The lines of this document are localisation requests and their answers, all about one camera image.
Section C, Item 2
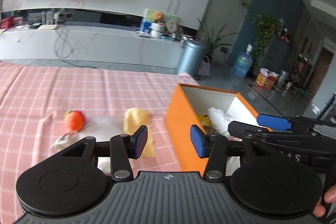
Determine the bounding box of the orange storage box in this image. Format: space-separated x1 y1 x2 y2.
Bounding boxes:
166 84 259 173

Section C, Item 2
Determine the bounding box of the potted long-leaf plant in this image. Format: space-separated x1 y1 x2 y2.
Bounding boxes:
196 18 238 63

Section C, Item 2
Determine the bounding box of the hanging green vine plant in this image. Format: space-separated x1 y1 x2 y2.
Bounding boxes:
239 0 280 61

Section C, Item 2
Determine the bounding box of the person's right hand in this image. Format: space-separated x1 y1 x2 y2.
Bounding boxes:
313 185 336 218

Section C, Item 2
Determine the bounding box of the white knitted cloth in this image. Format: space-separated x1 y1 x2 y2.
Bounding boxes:
50 131 78 153

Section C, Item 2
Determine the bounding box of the blue water jug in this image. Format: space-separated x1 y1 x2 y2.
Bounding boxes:
231 44 253 79

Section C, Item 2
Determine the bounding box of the yellow snack bag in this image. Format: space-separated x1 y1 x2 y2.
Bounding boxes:
197 114 213 134

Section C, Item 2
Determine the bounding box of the pink checkered tablecloth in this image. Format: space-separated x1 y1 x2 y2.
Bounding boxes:
1 61 195 223

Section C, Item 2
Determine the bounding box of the yellow cloth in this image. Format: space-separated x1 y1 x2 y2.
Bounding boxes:
123 107 155 158

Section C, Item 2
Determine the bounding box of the green picture board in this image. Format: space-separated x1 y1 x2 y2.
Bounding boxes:
139 9 179 39

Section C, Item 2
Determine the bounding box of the white towel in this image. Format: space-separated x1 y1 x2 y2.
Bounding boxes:
207 107 234 138

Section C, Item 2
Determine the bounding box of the orange cardboard carton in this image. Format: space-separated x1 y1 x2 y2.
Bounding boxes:
255 68 278 90

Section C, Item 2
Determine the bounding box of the teddy bear on stand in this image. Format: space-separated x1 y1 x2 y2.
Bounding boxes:
150 11 165 39

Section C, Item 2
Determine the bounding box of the orange crocheted toy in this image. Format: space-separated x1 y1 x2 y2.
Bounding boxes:
64 110 86 132

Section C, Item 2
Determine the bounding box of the woven small basket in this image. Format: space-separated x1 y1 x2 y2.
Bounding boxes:
198 55 211 77

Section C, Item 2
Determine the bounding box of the white marble TV console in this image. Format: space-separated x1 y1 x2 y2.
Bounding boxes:
1 26 183 68

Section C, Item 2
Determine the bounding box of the white wifi router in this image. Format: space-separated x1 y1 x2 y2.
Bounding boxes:
38 11 60 30

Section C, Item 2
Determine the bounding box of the grey metal trash can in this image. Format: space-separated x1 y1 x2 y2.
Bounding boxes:
177 40 207 77

